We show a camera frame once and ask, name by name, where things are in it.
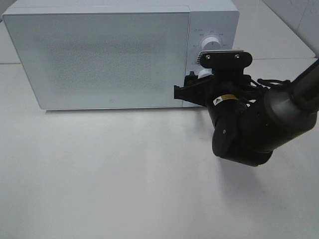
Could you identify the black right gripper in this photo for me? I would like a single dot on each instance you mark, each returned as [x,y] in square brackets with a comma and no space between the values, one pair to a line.
[222,94]

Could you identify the white microwave knob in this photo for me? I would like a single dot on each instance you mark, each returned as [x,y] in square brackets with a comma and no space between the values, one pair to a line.
[211,43]
[204,73]

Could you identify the white microwave door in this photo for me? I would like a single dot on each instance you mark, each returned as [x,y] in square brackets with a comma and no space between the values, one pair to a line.
[102,61]

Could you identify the white microwave oven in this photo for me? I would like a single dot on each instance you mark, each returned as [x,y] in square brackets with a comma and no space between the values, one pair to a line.
[217,18]

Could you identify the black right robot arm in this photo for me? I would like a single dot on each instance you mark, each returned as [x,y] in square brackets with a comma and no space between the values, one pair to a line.
[252,118]

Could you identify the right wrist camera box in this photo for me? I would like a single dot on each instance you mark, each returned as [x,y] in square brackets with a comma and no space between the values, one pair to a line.
[224,58]

